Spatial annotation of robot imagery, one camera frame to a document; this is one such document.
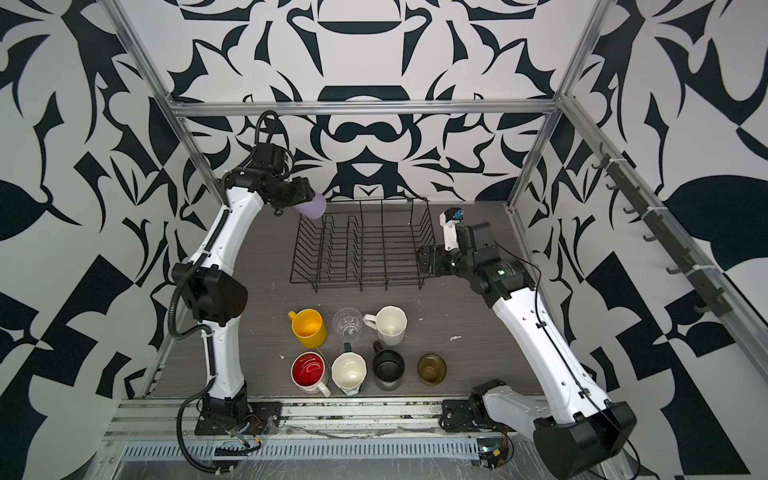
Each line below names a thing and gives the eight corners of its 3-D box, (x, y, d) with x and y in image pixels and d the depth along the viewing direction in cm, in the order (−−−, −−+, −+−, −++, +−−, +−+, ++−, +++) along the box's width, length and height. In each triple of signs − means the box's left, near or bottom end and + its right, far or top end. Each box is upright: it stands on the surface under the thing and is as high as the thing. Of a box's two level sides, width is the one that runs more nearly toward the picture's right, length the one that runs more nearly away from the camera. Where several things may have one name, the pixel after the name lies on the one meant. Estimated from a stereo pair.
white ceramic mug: (378, 356, 86) (377, 343, 77) (366, 329, 90) (365, 314, 82) (409, 342, 88) (412, 327, 80) (397, 317, 93) (398, 300, 84)
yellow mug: (290, 349, 86) (282, 338, 79) (296, 321, 91) (289, 308, 84) (324, 349, 86) (319, 338, 79) (328, 321, 91) (323, 308, 84)
